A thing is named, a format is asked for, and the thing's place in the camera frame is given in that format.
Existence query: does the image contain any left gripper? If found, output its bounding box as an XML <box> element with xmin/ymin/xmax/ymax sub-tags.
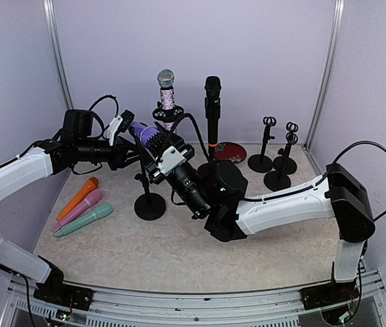
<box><xmin>74</xmin><ymin>135</ymin><xmax>139</xmax><ymax>170</ymax></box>

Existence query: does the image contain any purple microphone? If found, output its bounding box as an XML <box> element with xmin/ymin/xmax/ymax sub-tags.
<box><xmin>129</xmin><ymin>121</ymin><xmax>162</xmax><ymax>151</ymax></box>

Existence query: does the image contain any orange microphone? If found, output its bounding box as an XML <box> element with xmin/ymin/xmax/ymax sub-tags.
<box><xmin>57</xmin><ymin>176</ymin><xmax>99</xmax><ymax>221</ymax></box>

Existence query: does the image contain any pink microphone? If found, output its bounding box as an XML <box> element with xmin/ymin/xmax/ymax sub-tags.
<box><xmin>53</xmin><ymin>189</ymin><xmax>103</xmax><ymax>232</ymax></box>

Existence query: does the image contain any teal microphone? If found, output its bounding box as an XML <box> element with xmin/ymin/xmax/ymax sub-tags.
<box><xmin>53</xmin><ymin>203</ymin><xmax>113</xmax><ymax>238</ymax></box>

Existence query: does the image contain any black desk stand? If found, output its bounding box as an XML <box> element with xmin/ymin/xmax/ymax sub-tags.
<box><xmin>248</xmin><ymin>116</ymin><xmax>276</xmax><ymax>173</ymax></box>

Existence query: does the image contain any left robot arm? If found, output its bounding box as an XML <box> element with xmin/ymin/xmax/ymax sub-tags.
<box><xmin>0</xmin><ymin>108</ymin><xmax>138</xmax><ymax>310</ymax></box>

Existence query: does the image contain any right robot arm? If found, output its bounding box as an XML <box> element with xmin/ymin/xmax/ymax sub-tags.
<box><xmin>138</xmin><ymin>127</ymin><xmax>375</xmax><ymax>309</ymax></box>

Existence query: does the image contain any black tripod microphone stand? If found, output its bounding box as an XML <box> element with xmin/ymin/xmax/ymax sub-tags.
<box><xmin>152</xmin><ymin>102</ymin><xmax>184</xmax><ymax>131</ymax></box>

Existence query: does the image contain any glitter microphone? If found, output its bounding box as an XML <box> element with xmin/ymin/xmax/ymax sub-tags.
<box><xmin>156</xmin><ymin>69</ymin><xmax>180</xmax><ymax>132</ymax></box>

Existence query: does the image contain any black microphone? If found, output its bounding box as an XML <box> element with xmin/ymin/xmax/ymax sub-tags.
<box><xmin>205</xmin><ymin>76</ymin><xmax>222</xmax><ymax>147</ymax></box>

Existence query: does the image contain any red patterned coaster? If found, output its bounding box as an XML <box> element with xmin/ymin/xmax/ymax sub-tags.
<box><xmin>213</xmin><ymin>142</ymin><xmax>247</xmax><ymax>164</ymax></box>

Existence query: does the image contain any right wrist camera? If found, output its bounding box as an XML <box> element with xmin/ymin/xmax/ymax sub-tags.
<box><xmin>156</xmin><ymin>146</ymin><xmax>187</xmax><ymax>176</ymax></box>

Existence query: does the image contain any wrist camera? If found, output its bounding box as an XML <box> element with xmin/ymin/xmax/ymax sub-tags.
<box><xmin>103</xmin><ymin>110</ymin><xmax>135</xmax><ymax>146</ymax></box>
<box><xmin>156</xmin><ymin>146</ymin><xmax>187</xmax><ymax>176</ymax></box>

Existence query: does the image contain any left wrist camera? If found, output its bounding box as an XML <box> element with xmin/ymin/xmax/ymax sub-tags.
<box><xmin>103</xmin><ymin>110</ymin><xmax>135</xmax><ymax>146</ymax></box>

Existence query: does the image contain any aluminium corner frame post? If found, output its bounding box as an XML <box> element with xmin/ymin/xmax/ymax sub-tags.
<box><xmin>301</xmin><ymin>0</ymin><xmax>346</xmax><ymax>151</ymax></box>

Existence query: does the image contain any left aluminium frame post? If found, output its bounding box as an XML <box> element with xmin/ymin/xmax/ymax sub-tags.
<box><xmin>42</xmin><ymin>0</ymin><xmax>74</xmax><ymax>110</ymax></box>

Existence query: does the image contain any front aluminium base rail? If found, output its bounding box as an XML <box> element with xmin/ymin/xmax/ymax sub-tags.
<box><xmin>0</xmin><ymin>272</ymin><xmax>386</xmax><ymax>327</ymax></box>

